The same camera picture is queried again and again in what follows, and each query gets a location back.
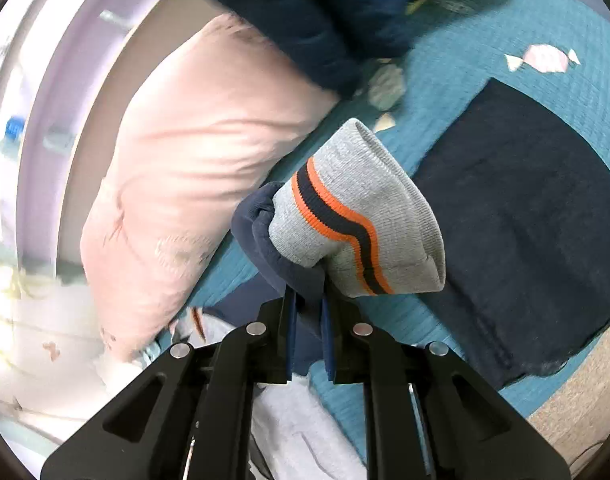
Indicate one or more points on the pink pillow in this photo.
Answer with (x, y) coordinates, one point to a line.
(195, 160)

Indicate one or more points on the dark navy folded garment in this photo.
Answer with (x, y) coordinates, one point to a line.
(515, 220)

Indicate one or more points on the navy quilted jacket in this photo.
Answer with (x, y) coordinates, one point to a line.
(305, 15)

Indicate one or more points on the grey sweater with orange stripes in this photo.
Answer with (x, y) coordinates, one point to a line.
(365, 210)

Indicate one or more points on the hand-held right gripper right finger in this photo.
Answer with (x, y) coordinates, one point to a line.
(329, 345)

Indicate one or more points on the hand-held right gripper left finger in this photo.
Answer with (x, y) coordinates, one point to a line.
(290, 342)

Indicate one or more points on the lilac bed headboard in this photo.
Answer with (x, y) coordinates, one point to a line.
(60, 85)

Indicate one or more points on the blue capped bottle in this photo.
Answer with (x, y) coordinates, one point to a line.
(14, 127)

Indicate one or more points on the teal quilted blanket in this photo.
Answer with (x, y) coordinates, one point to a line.
(460, 35)

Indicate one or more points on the white towel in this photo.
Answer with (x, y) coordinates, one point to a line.
(295, 425)

